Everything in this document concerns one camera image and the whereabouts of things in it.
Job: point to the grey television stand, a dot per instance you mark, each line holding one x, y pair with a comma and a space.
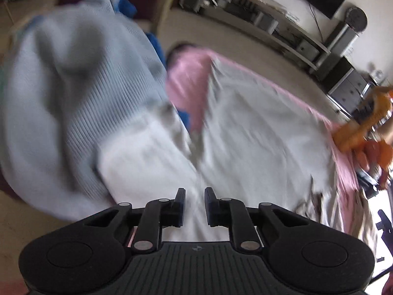
245, 15

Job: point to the pink printed blanket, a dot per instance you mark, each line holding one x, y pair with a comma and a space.
187, 76

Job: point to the black drawer cabinet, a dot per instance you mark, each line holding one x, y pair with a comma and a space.
350, 89

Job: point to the dark tray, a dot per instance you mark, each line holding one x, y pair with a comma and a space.
370, 179

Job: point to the blue garment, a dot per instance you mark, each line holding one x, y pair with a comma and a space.
126, 6

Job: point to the tall silver floor speaker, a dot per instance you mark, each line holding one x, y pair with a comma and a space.
347, 37

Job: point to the light blue knit sweater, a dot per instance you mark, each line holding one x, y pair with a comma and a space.
76, 98

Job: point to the white sweatshirt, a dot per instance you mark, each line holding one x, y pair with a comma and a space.
261, 135

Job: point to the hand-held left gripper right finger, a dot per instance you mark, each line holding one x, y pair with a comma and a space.
210, 206

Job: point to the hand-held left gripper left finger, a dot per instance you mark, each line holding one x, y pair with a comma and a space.
180, 206

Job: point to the grey subwoofer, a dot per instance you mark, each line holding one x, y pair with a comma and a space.
307, 49

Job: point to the beige folded garment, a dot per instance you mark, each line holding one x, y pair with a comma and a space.
337, 215

